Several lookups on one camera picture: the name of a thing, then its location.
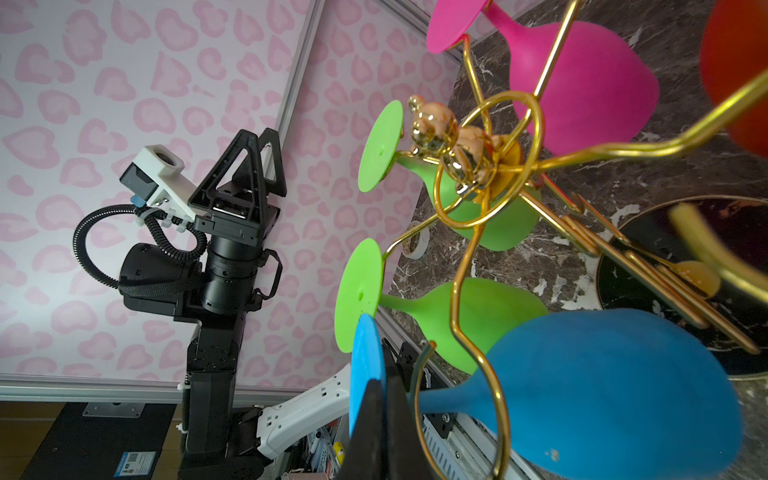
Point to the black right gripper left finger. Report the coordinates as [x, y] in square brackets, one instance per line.
[368, 456]

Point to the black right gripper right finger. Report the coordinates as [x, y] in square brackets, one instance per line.
[405, 457]

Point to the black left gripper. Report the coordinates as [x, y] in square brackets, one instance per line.
[228, 196]

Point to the blue wine glass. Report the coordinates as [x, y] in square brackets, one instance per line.
[603, 394]

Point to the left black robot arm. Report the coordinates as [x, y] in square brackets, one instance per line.
[214, 290]

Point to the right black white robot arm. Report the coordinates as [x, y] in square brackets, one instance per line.
[282, 425]

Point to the front lime green wine glass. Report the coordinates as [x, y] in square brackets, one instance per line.
[488, 309]

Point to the lime green wine glass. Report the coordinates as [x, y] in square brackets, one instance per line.
[505, 230]
[488, 309]

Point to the rear lime green wine glass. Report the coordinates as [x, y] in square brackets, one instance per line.
[505, 230]

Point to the magenta wine glass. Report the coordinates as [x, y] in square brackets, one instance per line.
[599, 92]

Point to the red wine glass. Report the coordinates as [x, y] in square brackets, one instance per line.
[733, 52]

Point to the clear tape roll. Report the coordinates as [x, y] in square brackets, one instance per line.
[415, 247]

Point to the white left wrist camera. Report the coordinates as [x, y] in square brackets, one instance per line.
[160, 190]

